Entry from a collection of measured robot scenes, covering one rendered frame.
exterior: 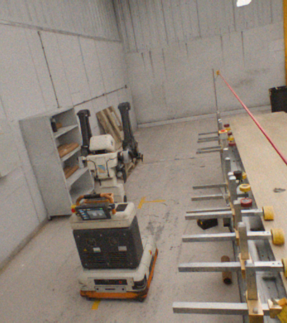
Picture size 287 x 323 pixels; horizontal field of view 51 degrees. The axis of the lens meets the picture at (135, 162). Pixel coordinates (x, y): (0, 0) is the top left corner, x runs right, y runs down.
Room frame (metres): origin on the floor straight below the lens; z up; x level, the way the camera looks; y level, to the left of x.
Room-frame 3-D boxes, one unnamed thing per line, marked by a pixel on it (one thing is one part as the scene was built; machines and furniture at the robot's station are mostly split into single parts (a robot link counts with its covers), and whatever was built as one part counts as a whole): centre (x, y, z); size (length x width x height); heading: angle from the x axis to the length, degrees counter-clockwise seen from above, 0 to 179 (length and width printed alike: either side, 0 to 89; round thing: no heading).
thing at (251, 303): (0.92, -0.34, 0.95); 0.14 x 0.06 x 0.05; 164
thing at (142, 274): (2.49, 0.34, 0.16); 0.67 x 0.64 x 0.25; 164
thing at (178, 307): (0.94, -0.21, 0.95); 0.36 x 0.03 x 0.03; 74
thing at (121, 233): (2.40, 0.37, 0.59); 0.55 x 0.34 x 0.83; 74
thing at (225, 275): (2.27, -0.62, 0.04); 0.30 x 0.08 x 0.08; 164
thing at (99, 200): (2.38, 0.37, 0.87); 0.23 x 0.15 x 0.11; 74
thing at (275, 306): (0.88, -0.43, 0.95); 0.10 x 0.04 x 0.10; 74
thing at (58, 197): (4.50, 1.13, 0.78); 0.90 x 0.45 x 1.55; 164
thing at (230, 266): (1.16, -0.34, 0.95); 0.50 x 0.04 x 0.04; 74
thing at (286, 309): (0.87, -0.45, 0.93); 0.09 x 0.08 x 0.09; 74
